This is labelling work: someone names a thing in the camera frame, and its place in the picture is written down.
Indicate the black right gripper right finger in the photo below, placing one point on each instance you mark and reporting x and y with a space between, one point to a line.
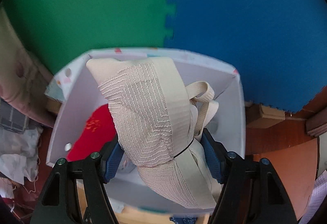
252 191

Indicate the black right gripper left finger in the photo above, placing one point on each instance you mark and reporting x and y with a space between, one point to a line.
58 201

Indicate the beige bra bundle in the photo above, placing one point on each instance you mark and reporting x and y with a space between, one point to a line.
159 121

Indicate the navy patterned underwear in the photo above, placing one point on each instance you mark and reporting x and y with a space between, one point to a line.
183 220

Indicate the red underwear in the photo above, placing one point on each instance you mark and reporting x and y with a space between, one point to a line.
98 130

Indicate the white storage box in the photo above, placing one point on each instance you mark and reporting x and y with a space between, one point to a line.
82 97

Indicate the crumpled cloth pile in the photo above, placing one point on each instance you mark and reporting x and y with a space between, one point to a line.
23 114

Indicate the blue foam mat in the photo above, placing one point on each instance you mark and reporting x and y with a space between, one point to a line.
277 46

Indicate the green foam mat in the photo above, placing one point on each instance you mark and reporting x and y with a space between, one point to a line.
57 31

